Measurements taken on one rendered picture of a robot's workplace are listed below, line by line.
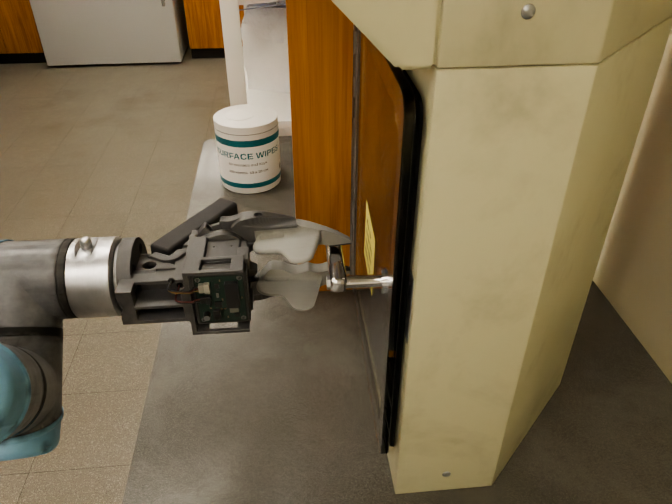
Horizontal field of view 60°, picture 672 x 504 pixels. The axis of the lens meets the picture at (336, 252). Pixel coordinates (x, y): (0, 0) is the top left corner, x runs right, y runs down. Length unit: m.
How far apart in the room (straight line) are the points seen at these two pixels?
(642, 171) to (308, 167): 0.50
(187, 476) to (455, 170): 0.47
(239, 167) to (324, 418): 0.61
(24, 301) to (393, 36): 0.38
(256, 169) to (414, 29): 0.85
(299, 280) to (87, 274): 0.20
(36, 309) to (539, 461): 0.56
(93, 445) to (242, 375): 1.28
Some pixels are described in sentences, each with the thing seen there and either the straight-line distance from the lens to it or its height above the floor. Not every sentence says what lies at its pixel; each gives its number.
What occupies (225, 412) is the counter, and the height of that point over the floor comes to 0.94.
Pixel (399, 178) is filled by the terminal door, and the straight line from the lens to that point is 0.44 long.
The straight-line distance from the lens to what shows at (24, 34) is 5.94.
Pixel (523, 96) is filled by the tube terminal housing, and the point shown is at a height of 1.39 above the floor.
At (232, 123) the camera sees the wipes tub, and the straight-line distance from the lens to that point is 1.19.
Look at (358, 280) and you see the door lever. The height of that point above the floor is 1.20.
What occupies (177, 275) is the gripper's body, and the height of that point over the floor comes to 1.22.
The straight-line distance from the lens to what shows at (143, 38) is 5.53.
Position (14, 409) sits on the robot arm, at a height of 1.23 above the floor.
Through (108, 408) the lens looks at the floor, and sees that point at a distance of 2.15.
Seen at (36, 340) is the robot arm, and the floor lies 1.18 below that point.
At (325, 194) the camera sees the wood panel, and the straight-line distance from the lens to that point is 0.85.
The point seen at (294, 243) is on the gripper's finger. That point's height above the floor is 1.23.
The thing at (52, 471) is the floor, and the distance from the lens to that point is 2.05.
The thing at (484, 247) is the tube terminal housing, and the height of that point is 1.27.
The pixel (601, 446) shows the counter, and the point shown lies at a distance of 0.80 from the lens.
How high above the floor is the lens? 1.53
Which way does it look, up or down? 34 degrees down
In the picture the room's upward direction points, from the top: straight up
